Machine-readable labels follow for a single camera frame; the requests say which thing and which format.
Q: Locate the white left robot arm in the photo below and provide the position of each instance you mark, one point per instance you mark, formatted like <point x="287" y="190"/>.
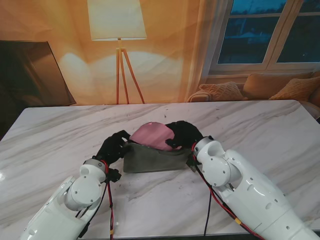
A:
<point x="67" y="205"/>

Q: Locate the grey suede zip pouch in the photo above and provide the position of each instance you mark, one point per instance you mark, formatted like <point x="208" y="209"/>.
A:
<point x="152" y="160"/>

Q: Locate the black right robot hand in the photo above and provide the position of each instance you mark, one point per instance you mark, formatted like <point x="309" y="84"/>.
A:
<point x="185" y="136"/>

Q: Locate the plain tan cushion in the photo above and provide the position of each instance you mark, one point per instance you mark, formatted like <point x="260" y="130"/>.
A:
<point x="265" y="86"/>

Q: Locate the dark flat television screen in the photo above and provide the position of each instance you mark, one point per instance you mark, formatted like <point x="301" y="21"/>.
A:
<point x="30" y="75"/>

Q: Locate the white framed window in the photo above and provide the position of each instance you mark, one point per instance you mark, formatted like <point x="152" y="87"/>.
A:
<point x="245" y="37"/>

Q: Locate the orange knitted cushion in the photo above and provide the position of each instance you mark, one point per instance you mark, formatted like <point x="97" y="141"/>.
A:
<point x="297" y="88"/>

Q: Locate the beige sofa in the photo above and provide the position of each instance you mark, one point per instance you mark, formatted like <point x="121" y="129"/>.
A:
<point x="196" y="96"/>

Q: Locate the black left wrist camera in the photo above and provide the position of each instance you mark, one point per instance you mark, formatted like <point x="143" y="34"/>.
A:
<point x="114" y="175"/>

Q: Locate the cream knitted cushion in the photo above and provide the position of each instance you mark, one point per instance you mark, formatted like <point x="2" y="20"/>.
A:
<point x="220" y="91"/>

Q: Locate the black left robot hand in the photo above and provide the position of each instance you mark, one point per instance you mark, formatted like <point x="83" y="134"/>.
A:
<point x="112" y="147"/>

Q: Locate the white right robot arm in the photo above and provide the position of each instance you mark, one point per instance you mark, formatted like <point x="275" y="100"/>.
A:
<point x="250" y="190"/>

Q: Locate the pink cloth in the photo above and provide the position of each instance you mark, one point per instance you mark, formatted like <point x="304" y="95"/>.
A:
<point x="152" y="135"/>

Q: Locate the floor lamp with wooden legs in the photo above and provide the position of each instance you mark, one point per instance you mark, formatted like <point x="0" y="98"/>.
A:
<point x="117" y="20"/>

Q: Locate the beige curtain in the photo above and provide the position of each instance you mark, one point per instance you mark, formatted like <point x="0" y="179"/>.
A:
<point x="207" y="50"/>

